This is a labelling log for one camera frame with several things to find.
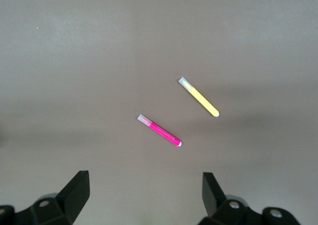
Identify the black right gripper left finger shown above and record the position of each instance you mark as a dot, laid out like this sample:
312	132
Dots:
74	195

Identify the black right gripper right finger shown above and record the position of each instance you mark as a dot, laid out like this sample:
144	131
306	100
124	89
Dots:
210	195

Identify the pink highlighter pen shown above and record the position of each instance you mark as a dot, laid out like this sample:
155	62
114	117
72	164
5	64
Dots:
161	131

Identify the yellow highlighter pen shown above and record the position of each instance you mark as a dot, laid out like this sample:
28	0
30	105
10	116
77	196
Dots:
200	98

